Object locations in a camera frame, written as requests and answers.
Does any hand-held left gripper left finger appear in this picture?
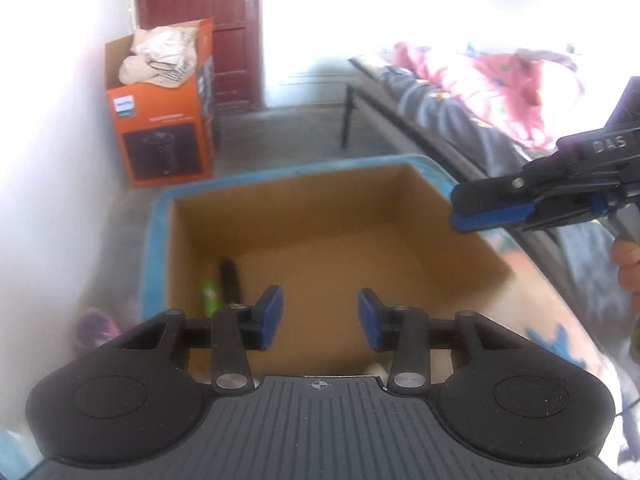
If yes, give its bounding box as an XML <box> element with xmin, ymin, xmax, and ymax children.
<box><xmin>107</xmin><ymin>285</ymin><xmax>284</xmax><ymax>395</ymax></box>

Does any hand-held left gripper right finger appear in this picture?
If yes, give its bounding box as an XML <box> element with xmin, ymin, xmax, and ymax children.
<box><xmin>357</xmin><ymin>287</ymin><xmax>523</xmax><ymax>395</ymax></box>

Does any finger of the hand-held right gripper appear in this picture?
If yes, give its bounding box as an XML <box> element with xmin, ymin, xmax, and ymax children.
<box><xmin>449</xmin><ymin>197</ymin><xmax>601</xmax><ymax>235</ymax></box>
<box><xmin>452</xmin><ymin>175</ymin><xmax>538</xmax><ymax>215</ymax></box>

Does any green dropper bottle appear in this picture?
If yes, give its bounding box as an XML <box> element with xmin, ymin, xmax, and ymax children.
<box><xmin>200</xmin><ymin>281</ymin><xmax>223</xmax><ymax>321</ymax></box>

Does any brown cardboard box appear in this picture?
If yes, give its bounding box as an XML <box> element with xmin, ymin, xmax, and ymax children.
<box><xmin>167</xmin><ymin>162</ymin><xmax>516</xmax><ymax>386</ymax></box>

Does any person's right hand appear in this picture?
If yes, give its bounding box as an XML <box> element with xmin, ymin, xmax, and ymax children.
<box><xmin>612</xmin><ymin>239</ymin><xmax>640</xmax><ymax>313</ymax></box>

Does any black cylindrical object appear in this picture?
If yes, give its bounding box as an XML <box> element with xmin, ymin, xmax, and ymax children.
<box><xmin>219</xmin><ymin>258</ymin><xmax>242</xmax><ymax>311</ymax></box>

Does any pink patterned quilt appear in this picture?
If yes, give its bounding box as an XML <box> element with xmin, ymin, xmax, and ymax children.
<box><xmin>392</xmin><ymin>42</ymin><xmax>586</xmax><ymax>151</ymax></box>

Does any purple object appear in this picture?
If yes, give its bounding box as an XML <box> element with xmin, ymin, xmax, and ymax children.
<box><xmin>75</xmin><ymin>307</ymin><xmax>122</xmax><ymax>352</ymax></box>

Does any orange appliance box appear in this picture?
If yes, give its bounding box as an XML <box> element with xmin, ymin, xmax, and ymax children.
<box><xmin>104</xmin><ymin>17</ymin><xmax>217</xmax><ymax>188</ymax></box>

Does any beige cloth hat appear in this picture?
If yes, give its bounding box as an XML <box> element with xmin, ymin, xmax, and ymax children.
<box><xmin>118</xmin><ymin>25</ymin><xmax>200</xmax><ymax>88</ymax></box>

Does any red wooden door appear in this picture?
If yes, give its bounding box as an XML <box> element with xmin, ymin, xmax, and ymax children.
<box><xmin>134</xmin><ymin>0</ymin><xmax>265</xmax><ymax>113</ymax></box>

